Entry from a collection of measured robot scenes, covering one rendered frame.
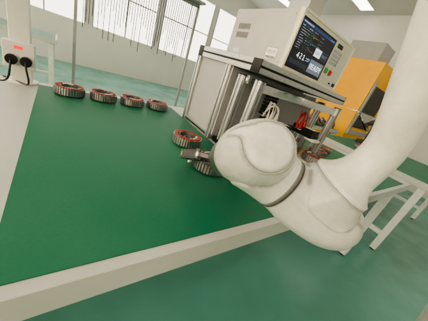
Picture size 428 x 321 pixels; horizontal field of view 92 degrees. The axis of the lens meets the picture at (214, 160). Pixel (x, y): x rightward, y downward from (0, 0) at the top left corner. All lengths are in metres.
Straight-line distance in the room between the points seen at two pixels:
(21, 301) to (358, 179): 0.46
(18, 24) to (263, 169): 1.05
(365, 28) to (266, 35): 6.22
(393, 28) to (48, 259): 6.94
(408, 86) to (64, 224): 0.52
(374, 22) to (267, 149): 6.93
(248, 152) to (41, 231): 0.33
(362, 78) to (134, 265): 4.56
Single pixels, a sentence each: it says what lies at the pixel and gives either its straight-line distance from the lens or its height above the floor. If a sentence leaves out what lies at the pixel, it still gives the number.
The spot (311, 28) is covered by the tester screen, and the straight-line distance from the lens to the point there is 0.98.
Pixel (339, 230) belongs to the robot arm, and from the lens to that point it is 0.38.
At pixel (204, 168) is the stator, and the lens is 0.63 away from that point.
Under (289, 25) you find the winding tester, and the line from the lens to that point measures 0.96.
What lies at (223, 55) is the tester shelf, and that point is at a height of 1.10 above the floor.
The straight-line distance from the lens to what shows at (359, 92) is 4.62.
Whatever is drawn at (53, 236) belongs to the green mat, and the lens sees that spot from 0.41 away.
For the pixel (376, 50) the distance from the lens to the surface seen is 5.04.
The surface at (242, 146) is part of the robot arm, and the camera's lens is 0.27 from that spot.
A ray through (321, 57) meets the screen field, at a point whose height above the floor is 1.22.
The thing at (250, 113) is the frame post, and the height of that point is 0.93.
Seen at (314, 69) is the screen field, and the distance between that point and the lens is 1.07.
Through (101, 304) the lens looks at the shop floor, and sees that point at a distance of 1.20.
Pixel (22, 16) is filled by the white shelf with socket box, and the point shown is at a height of 0.99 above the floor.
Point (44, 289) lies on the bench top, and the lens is 0.36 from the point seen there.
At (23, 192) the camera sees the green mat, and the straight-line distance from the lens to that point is 0.50.
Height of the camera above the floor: 1.04
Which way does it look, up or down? 23 degrees down
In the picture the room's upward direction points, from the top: 19 degrees clockwise
